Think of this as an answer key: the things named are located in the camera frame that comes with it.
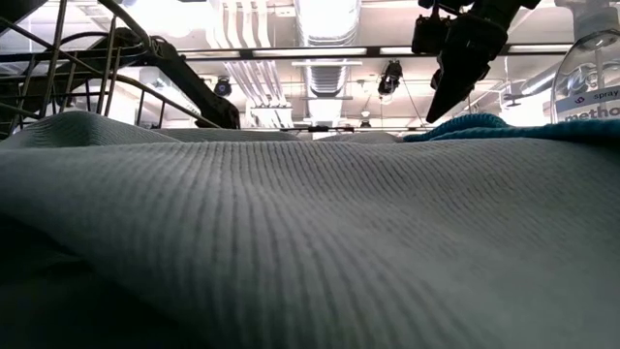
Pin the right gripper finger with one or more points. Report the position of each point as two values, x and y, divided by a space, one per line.
489 43
455 63

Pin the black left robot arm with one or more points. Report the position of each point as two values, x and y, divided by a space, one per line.
181 70

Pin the light blue microfiber towel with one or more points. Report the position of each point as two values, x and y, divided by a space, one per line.
310 232

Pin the black ceiling spotlight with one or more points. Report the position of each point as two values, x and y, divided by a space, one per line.
390 80
223 88

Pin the white ceiling pipes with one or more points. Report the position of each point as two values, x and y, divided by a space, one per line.
254 82

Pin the black overhead rig bar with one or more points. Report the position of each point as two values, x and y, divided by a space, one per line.
373 50

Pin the clear plastic spray bottle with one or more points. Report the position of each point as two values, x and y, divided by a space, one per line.
591 68

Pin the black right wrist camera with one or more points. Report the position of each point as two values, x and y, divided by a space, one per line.
428 34

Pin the silver ceiling air duct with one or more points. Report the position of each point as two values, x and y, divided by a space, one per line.
327 80

